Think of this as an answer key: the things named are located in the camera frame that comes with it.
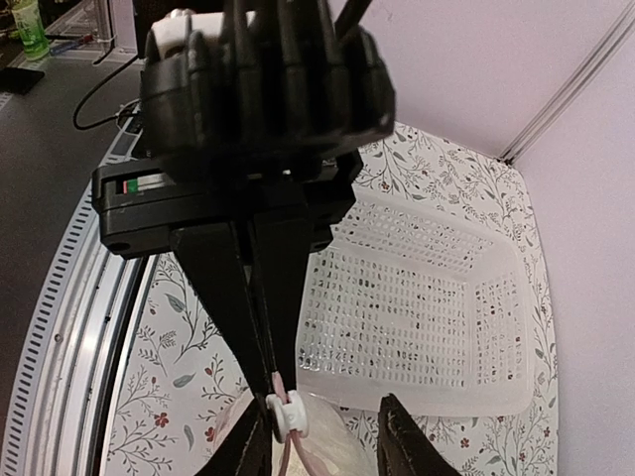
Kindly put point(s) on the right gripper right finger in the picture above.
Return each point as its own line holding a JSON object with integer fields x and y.
{"x": 402, "y": 447}

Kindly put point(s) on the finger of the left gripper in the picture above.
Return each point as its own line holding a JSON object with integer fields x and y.
{"x": 281, "y": 242}
{"x": 211, "y": 257}

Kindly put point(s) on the white plastic basket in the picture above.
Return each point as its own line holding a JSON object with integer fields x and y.
{"x": 411, "y": 301}

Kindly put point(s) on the floral table mat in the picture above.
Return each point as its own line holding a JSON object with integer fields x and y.
{"x": 181, "y": 375}

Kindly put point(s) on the clear zip top bag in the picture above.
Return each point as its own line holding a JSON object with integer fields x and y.
{"x": 309, "y": 436}

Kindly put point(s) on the green bottle in background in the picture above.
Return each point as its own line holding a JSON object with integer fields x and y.
{"x": 28, "y": 21}

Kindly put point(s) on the left aluminium frame post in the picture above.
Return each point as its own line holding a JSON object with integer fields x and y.
{"x": 620, "y": 31}

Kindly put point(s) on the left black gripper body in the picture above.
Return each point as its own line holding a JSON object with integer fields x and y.
{"x": 139, "y": 205}

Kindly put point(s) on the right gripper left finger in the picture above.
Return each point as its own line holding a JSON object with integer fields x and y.
{"x": 243, "y": 442}

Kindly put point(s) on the front aluminium rail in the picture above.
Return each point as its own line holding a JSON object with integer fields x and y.
{"x": 71, "y": 371}

